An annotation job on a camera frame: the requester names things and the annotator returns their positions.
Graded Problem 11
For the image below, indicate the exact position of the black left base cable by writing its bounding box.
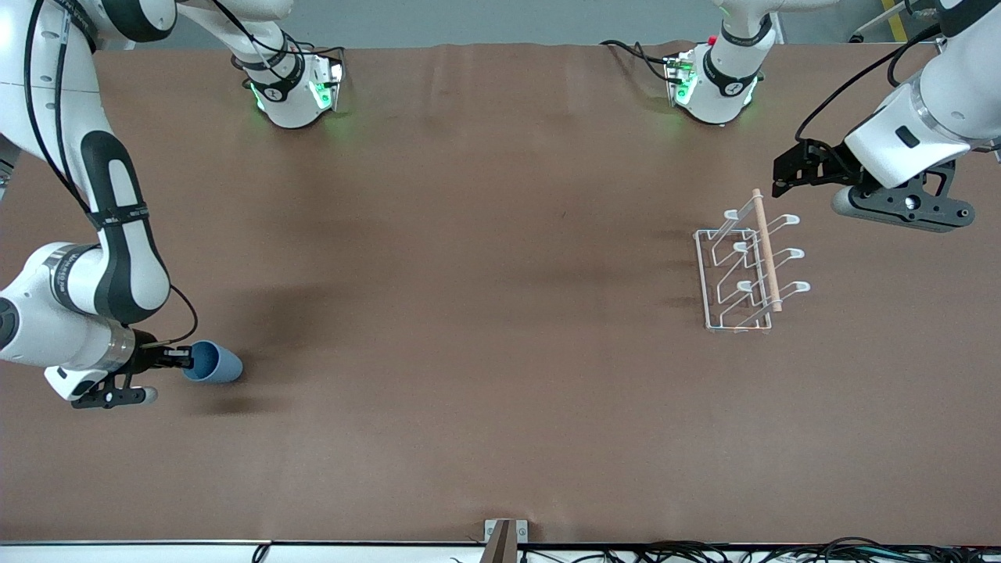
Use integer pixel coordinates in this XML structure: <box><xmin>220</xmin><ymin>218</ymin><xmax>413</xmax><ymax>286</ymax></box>
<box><xmin>600</xmin><ymin>39</ymin><xmax>681</xmax><ymax>85</ymax></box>

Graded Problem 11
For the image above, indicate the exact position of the white wire cup holder rack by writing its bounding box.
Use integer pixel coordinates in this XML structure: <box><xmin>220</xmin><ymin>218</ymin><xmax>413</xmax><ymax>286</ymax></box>
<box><xmin>693</xmin><ymin>188</ymin><xmax>812</xmax><ymax>335</ymax></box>

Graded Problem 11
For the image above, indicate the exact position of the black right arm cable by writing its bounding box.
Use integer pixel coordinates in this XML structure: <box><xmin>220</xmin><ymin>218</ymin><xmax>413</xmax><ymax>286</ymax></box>
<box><xmin>23</xmin><ymin>0</ymin><xmax>199</xmax><ymax>350</ymax></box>

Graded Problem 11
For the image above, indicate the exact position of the brown camera pole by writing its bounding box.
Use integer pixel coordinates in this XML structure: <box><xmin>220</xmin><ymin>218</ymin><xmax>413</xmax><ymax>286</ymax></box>
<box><xmin>479</xmin><ymin>520</ymin><xmax>518</xmax><ymax>563</ymax></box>

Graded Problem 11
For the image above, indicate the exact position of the black base cable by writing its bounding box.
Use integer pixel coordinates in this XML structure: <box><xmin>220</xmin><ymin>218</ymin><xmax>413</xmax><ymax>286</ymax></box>
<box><xmin>278</xmin><ymin>30</ymin><xmax>346</xmax><ymax>67</ymax></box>
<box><xmin>600</xmin><ymin>39</ymin><xmax>681</xmax><ymax>85</ymax></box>

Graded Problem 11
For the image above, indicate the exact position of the blue plastic cup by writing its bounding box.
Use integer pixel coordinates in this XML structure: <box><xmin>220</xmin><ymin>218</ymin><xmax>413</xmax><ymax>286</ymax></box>
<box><xmin>182</xmin><ymin>340</ymin><xmax>243</xmax><ymax>384</ymax></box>

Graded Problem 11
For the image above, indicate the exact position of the black right base cable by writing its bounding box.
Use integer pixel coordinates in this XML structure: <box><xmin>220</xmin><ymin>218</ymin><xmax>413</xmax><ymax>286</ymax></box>
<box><xmin>278</xmin><ymin>30</ymin><xmax>346</xmax><ymax>67</ymax></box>

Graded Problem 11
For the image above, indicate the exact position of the brown table cover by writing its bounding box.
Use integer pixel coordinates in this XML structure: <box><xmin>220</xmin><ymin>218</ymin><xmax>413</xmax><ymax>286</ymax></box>
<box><xmin>0</xmin><ymin>41</ymin><xmax>1001</xmax><ymax>546</ymax></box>

